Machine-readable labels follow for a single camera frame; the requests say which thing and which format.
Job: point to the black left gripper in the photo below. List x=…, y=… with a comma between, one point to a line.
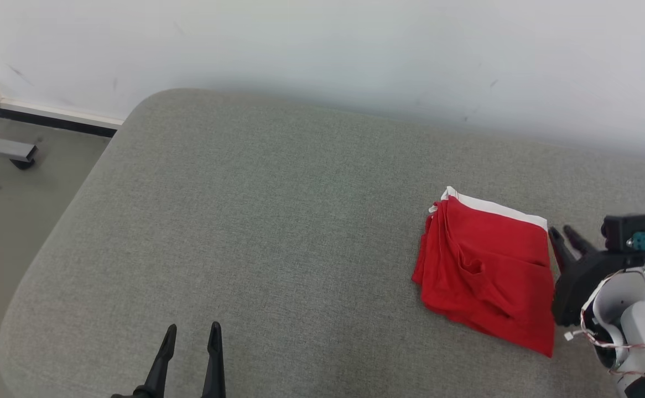
x=131, y=394

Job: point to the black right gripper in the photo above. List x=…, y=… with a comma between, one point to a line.
x=582, y=282

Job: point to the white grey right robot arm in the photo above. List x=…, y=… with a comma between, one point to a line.
x=643, y=326

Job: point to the grey furniture leg with castor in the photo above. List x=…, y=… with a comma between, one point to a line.
x=7, y=149

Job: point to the black and white baseboard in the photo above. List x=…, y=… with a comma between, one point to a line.
x=51, y=117

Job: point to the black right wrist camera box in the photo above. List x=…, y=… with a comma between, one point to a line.
x=627, y=229

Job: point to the grey fabric sofa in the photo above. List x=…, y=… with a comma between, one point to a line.
x=272, y=232

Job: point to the red shorts with white stripes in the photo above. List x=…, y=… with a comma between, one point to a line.
x=488, y=276

